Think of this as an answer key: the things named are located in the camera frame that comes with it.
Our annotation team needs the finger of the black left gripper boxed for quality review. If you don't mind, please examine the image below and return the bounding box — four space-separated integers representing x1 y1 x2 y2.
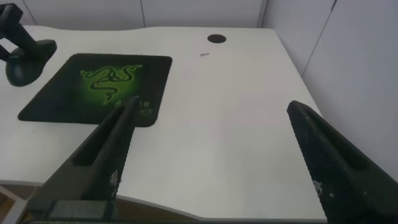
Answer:
0 2 42 56
0 45 12 62

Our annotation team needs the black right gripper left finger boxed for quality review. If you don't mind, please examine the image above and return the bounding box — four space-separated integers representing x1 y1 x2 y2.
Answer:
26 95 141 208

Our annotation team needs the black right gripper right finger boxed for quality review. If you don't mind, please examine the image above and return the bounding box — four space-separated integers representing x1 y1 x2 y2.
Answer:
286 100 398 224

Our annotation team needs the black computer mouse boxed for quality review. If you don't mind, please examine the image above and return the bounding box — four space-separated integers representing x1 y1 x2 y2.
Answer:
5 39 58 88

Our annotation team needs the black green Razer mouse pad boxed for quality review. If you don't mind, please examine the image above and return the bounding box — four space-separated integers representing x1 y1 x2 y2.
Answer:
17 52 174 128

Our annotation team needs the black round cable grommet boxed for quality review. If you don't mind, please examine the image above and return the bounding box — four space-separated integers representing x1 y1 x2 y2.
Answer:
207 34 227 44

